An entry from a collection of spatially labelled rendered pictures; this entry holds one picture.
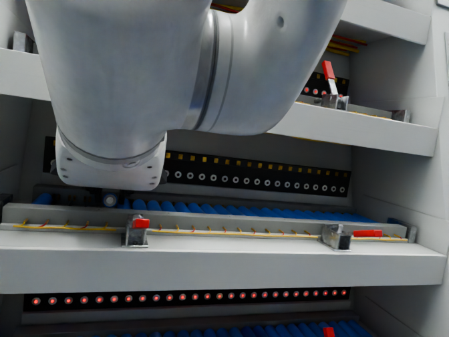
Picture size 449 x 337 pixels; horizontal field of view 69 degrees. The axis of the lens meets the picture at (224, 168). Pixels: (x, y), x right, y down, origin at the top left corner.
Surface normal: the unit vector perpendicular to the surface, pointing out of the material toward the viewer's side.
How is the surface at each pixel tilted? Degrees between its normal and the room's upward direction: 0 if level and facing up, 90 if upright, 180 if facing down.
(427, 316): 90
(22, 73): 107
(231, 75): 114
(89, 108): 159
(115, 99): 165
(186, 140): 90
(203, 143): 90
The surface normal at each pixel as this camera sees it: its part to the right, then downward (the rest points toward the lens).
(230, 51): 0.32, -0.09
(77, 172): -0.08, 0.91
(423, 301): -0.94, -0.10
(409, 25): 0.30, 0.14
